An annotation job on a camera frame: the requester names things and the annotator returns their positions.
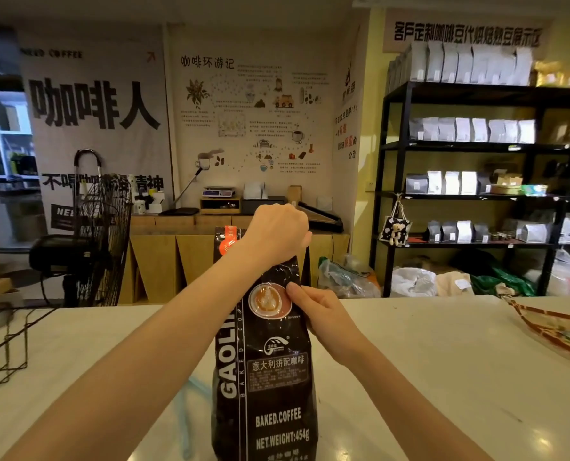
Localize black box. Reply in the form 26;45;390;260
242;196;288;215

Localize black desk lamp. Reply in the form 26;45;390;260
159;167;204;217

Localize black metal shelf rack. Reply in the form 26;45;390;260
369;81;570;298

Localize person's left hand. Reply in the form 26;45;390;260
241;204;313;271

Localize black trolley handle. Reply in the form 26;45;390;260
73;149;104;197

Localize beige paper bag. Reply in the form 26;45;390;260
435;271;475;298

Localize row of small white packets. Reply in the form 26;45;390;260
408;116;538;145

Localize small wooden shelf box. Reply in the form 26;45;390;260
199;197;243;215

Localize gold packets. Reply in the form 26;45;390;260
534;61;570;90

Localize illustrated coffee wall poster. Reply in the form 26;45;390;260
166;25;336;212

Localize banner with large black letters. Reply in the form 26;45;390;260
17;31;173;233

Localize white sack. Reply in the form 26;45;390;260
390;267;438;298

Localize person's right hand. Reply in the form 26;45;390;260
285;282;363;354

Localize wooden counter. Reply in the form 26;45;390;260
118;213;352;305

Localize black coffee bean bag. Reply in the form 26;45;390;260
211;227;319;461

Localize patterned woven tray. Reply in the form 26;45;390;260
501;295;570;371

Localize white cups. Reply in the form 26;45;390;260
132;189;166;216

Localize black wire basket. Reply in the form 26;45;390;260
0;302;59;404

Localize black sealing machine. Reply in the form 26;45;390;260
296;201;345;234

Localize wide white coffee packet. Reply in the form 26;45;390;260
517;222;552;244

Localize clear plastic bag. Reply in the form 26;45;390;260
317;254;381;299

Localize row of tall white packets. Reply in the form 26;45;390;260
387;40;535;88

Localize hanging teddy bear pouch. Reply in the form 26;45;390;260
379;196;413;247

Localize brown sign with black letters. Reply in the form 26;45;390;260
383;8;553;54

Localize black floor fan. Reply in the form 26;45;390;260
28;174;133;309

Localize green bag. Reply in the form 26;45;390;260
471;266;537;298

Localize person's right forearm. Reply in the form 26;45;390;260
333;331;496;461

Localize narrow white wall banner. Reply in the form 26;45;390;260
332;24;369;236

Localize person's left forearm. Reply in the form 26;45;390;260
1;249;271;461

